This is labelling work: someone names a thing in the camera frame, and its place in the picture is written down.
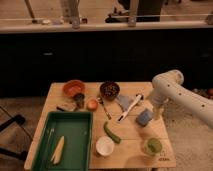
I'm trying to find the green cup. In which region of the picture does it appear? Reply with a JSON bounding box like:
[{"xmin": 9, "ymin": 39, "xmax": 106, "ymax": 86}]
[{"xmin": 145, "ymin": 138, "xmax": 162, "ymax": 155}]

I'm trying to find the orange fruit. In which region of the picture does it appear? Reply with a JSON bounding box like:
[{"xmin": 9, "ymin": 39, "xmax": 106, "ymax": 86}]
[{"xmin": 87, "ymin": 99, "xmax": 98, "ymax": 111}]

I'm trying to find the green cucumber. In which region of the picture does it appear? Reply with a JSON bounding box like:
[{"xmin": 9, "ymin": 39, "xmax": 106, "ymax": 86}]
[{"xmin": 103, "ymin": 122, "xmax": 121, "ymax": 144}]

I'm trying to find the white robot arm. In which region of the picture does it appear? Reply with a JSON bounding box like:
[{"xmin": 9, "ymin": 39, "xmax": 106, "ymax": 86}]
[{"xmin": 149, "ymin": 70, "xmax": 213, "ymax": 129}]

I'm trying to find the white paper cup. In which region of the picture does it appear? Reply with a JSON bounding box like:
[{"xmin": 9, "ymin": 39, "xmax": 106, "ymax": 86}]
[{"xmin": 95, "ymin": 136, "xmax": 115, "ymax": 157}]

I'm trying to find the dark small cup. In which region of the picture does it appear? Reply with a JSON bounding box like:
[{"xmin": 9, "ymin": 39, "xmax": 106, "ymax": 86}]
[{"xmin": 74, "ymin": 93, "xmax": 85, "ymax": 108}]

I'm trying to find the white handled brush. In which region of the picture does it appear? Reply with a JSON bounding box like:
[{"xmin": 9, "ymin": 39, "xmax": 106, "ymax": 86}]
[{"xmin": 118, "ymin": 94, "xmax": 143, "ymax": 122}]

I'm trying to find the black chair base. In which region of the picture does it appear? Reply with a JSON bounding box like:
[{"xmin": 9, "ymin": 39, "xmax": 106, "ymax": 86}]
[{"xmin": 0, "ymin": 106, "xmax": 28, "ymax": 161}]

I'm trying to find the small beige object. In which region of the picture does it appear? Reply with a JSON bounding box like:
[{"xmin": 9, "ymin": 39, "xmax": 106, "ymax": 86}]
[{"xmin": 56, "ymin": 103, "xmax": 77, "ymax": 112}]

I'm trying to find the orange bowl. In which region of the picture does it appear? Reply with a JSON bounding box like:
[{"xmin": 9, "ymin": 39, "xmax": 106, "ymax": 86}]
[{"xmin": 63, "ymin": 80, "xmax": 85, "ymax": 97}]

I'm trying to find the blue sponge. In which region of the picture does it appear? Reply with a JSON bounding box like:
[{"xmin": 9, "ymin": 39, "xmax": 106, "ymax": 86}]
[{"xmin": 136, "ymin": 109, "xmax": 153, "ymax": 127}]

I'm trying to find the metal spoon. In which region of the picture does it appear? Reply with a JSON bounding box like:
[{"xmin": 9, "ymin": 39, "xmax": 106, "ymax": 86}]
[{"xmin": 97, "ymin": 97, "xmax": 111, "ymax": 120}]

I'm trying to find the dark brown bowl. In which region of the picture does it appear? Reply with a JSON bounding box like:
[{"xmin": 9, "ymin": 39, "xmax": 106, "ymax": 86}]
[{"xmin": 100, "ymin": 81, "xmax": 120, "ymax": 101}]

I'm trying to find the green plastic tray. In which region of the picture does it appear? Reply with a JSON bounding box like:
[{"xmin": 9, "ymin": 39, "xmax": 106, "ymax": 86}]
[{"xmin": 31, "ymin": 111, "xmax": 93, "ymax": 171}]

